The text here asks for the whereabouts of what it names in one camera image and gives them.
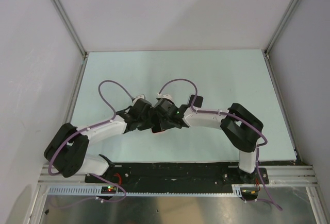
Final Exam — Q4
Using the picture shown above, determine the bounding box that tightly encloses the black phone purple edge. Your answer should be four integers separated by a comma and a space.
152, 126, 165, 134

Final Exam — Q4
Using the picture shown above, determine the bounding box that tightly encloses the black phone teal edge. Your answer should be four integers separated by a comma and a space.
189, 95, 204, 108

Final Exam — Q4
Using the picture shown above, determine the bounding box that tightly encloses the pink phone case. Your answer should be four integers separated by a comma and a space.
152, 129, 165, 134

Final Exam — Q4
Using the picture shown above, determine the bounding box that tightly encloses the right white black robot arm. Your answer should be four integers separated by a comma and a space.
153, 98, 267, 183

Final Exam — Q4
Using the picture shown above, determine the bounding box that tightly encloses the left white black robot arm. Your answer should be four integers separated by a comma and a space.
44, 96, 153, 182

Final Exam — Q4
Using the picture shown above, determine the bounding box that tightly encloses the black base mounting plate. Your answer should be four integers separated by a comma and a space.
85, 161, 270, 194

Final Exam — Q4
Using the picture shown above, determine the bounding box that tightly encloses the left small circuit board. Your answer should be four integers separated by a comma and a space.
101, 186, 118, 194

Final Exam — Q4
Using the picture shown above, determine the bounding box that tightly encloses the small circuit board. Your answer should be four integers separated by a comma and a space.
101, 186, 118, 194
241, 188, 259, 201

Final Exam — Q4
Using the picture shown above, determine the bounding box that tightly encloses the right small circuit board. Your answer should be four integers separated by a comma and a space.
241, 188, 259, 201

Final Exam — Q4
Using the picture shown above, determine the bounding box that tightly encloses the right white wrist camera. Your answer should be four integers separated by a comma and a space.
156, 93, 173, 101

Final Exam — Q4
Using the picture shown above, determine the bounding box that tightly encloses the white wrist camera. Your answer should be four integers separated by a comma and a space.
156, 93, 173, 101
132, 94, 145, 102

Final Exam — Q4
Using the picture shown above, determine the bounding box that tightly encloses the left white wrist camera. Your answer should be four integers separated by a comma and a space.
132, 94, 145, 102

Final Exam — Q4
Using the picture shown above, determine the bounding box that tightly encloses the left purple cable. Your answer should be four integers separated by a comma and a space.
48, 80, 135, 176

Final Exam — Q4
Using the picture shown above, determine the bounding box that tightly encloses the purple cable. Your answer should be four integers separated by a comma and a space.
157, 78, 283, 211
48, 80, 135, 176

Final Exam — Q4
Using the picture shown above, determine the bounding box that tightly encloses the white slotted cable duct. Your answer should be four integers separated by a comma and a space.
48, 185, 241, 197

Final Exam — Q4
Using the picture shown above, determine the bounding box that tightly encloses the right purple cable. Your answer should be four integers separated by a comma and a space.
157, 78, 283, 211

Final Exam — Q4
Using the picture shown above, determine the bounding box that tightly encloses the left aluminium frame post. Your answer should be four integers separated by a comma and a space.
51, 0, 88, 60

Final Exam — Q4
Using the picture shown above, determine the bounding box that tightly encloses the aluminium frame post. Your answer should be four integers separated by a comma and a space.
51, 0, 88, 60
263, 0, 302, 59

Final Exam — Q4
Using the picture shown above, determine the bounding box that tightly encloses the right aluminium frame post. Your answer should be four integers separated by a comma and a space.
263, 0, 302, 59

